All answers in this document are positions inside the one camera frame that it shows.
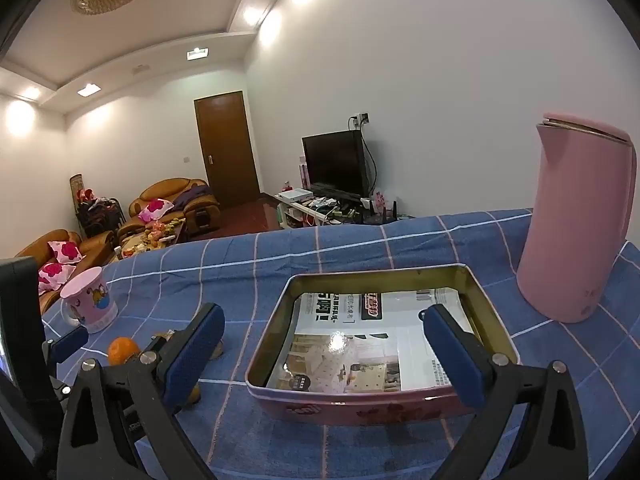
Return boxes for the cluttered coffee table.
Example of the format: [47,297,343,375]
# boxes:
[117,215,188,261]

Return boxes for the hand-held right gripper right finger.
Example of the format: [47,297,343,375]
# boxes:
[422,304,590,480]

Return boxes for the printed newspaper sheet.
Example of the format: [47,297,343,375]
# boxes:
[266,289,476,393]

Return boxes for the purple blanket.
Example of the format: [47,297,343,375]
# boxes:
[172,185,211,211]

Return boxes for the brown wooden door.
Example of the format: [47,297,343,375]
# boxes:
[194,91,262,211]

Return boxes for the white television stand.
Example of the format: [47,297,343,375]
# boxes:
[275,192,401,231]

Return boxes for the black television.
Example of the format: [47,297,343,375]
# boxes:
[301,130,371,198]

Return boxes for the orange leather sofa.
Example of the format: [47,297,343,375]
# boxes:
[15,230,118,316]

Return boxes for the black power cable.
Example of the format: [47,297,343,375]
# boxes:
[360,125,378,196]

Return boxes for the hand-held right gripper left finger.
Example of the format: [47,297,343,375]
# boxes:
[56,302,226,480]

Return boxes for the dark cluttered rack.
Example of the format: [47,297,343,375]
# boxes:
[75,197,123,238]

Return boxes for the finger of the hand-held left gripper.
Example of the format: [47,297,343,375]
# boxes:
[42,327,92,362]

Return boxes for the blue plaid cloth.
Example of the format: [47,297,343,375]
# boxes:
[40,208,640,480]

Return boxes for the orange leather armchair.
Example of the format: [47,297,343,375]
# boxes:
[129,178,221,238]

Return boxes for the black router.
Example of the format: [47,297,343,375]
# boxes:
[362,200,398,223]

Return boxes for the pink tin tray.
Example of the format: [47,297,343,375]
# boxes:
[244,263,521,427]

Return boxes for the pink cartoon mug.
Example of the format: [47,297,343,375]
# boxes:
[60,266,119,335]

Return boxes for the pink electric kettle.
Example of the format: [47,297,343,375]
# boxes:
[516,111,637,324]

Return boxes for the pink floral cushion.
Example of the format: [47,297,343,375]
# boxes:
[37,261,76,291]
[47,240,83,263]
[137,198,173,223]

